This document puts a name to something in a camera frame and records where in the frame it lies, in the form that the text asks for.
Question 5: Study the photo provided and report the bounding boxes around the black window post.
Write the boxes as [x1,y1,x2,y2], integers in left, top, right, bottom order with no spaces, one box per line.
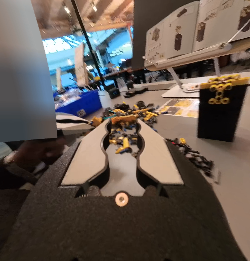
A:
[71,0,106,92]

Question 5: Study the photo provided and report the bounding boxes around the person's left hand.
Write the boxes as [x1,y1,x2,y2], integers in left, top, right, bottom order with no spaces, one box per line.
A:
[14,137,66,166]

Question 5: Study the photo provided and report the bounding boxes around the open instruction book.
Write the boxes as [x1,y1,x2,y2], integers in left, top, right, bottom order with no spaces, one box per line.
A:
[144,0,250,61]

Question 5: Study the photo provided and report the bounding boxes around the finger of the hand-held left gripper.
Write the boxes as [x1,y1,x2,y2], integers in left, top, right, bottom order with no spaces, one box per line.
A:
[56,113,92,124]
[56,121,96,135]

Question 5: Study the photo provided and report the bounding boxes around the blue bin holding plastic bags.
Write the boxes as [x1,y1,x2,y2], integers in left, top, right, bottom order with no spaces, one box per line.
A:
[54,89,102,119]

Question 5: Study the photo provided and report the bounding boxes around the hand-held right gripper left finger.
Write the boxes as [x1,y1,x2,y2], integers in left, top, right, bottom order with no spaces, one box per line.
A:
[60,119,112,192]

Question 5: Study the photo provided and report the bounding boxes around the black strap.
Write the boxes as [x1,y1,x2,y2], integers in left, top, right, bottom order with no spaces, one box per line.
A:
[124,87,149,99]

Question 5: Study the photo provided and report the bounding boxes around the pile of black red pins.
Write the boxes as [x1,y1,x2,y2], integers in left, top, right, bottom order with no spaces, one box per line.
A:
[165,138,221,185]

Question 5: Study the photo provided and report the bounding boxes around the white book stand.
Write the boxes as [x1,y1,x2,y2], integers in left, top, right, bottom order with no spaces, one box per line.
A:
[143,39,250,98]

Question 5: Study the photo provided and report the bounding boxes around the black box device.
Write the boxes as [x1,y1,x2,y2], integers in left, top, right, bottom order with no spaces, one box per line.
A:
[107,83,122,100]

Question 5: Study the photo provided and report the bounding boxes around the pile of mixed toy bricks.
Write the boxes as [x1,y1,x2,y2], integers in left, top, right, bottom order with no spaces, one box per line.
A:
[92,100,160,158]

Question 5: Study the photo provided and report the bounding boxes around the clear bag of parts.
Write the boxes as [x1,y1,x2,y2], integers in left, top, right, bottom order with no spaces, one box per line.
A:
[158,98,200,119]

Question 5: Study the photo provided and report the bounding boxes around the white standing sign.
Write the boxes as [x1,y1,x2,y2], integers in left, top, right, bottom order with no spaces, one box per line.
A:
[74,43,89,88]
[56,67,62,91]

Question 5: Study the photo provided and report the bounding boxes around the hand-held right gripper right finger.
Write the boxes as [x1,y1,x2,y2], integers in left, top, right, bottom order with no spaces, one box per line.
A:
[136,119,184,190]

